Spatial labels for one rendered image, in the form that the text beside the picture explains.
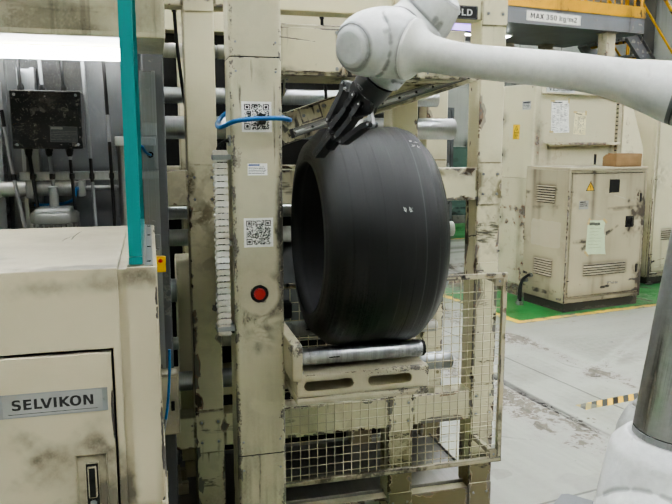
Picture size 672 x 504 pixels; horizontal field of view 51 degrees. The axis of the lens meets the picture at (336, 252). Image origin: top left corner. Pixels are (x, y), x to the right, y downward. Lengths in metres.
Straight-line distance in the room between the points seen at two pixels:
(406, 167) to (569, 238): 4.63
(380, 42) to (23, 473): 0.84
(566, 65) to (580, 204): 5.12
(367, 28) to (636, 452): 0.75
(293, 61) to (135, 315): 1.18
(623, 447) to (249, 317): 1.02
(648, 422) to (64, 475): 0.85
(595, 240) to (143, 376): 5.66
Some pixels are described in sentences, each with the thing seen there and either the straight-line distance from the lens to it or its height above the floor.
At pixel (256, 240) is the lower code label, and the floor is 1.20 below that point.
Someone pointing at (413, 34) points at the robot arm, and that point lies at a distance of 1.19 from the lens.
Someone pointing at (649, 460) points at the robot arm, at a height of 1.00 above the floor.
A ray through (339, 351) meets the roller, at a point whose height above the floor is 0.91.
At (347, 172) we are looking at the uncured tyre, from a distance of 1.69.
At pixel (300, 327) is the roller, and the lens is 2.08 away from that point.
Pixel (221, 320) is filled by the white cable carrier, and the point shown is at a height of 0.99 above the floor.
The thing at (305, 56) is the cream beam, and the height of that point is 1.69.
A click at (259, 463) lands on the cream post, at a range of 1.97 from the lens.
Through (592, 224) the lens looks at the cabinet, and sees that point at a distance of 6.44.
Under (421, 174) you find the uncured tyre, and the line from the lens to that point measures 1.73.
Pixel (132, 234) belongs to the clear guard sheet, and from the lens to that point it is 1.04.
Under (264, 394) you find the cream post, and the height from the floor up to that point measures 0.79.
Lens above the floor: 1.44
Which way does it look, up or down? 9 degrees down
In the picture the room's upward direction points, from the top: straight up
